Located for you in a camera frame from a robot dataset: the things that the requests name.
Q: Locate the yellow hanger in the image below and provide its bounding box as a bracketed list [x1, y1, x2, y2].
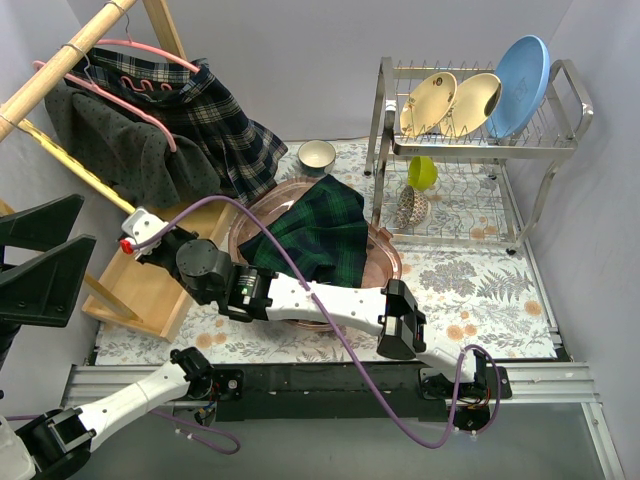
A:
[18, 120, 135, 215]

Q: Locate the grey dotted skirt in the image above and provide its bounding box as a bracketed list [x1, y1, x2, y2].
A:
[45, 85, 222, 209]

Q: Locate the pink hanger with grey skirt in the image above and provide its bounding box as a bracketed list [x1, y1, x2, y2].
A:
[44, 73, 178, 160]

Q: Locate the green plaid skirt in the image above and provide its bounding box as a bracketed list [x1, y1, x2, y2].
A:
[250, 175, 368, 288]

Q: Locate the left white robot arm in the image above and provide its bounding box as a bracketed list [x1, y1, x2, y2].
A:
[1, 194, 213, 479]

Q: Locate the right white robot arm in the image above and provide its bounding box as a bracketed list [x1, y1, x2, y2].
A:
[120, 229, 489, 398]

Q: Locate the navy beige plaid skirt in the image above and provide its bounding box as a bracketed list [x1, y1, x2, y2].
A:
[71, 48, 287, 204]

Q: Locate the pink hanger with plaid skirt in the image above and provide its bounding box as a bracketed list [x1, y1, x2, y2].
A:
[92, 39, 204, 93]

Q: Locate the wooden clothes rack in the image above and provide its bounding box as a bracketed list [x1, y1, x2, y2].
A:
[0, 0, 236, 344]

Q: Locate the cream grey bowl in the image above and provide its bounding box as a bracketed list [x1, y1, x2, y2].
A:
[297, 140, 336, 176]

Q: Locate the pink transparent basin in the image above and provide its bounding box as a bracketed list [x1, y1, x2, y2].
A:
[227, 177, 404, 334]

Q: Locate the patterned bowl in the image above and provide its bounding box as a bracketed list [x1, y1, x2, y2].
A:
[395, 185, 431, 229]

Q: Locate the green bowl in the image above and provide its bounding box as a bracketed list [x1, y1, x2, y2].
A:
[408, 156, 438, 191]

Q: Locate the steel dish rack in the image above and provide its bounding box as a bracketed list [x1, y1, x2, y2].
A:
[364, 57, 594, 256]

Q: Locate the cream plate left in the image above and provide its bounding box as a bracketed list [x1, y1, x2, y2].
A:
[400, 72, 458, 138]

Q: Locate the cream plate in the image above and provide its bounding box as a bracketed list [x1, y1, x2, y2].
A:
[439, 73, 502, 138]
[400, 72, 458, 138]

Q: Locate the floral table mat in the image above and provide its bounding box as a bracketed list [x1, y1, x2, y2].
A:
[94, 139, 559, 362]

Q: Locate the cream plate right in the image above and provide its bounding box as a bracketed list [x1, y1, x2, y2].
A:
[439, 73, 502, 138]

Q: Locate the blue plate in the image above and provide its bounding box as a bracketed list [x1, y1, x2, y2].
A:
[486, 35, 551, 139]

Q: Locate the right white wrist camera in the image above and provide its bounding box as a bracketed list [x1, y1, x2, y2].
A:
[119, 207, 168, 258]

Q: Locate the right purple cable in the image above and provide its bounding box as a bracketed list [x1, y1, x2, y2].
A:
[134, 194, 503, 450]

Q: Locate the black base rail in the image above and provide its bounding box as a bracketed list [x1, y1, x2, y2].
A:
[169, 360, 511, 431]

